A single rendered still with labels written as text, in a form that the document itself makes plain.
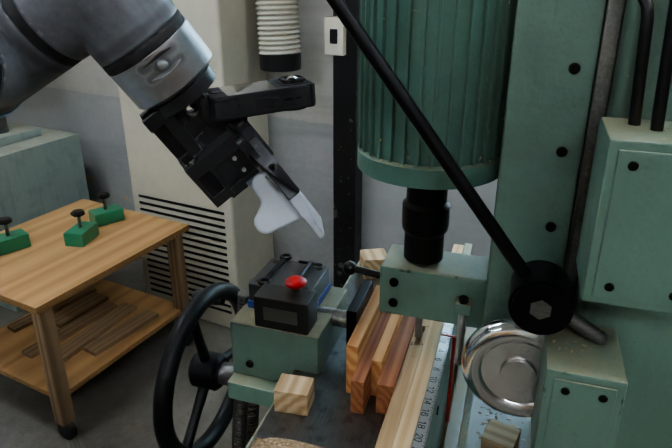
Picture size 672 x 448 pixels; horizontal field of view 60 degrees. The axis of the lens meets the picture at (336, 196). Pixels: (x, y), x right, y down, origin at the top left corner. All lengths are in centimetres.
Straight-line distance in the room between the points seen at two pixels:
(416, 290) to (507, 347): 15
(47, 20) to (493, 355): 54
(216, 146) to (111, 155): 250
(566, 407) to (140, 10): 53
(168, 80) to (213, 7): 156
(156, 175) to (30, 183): 63
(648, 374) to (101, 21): 63
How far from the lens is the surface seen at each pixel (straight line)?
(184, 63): 56
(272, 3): 210
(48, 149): 289
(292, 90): 61
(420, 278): 75
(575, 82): 62
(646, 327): 68
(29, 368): 226
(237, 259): 236
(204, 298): 93
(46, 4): 56
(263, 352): 86
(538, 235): 67
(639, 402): 73
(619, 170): 52
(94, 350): 223
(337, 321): 85
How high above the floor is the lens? 143
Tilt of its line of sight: 22 degrees down
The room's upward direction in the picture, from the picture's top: straight up
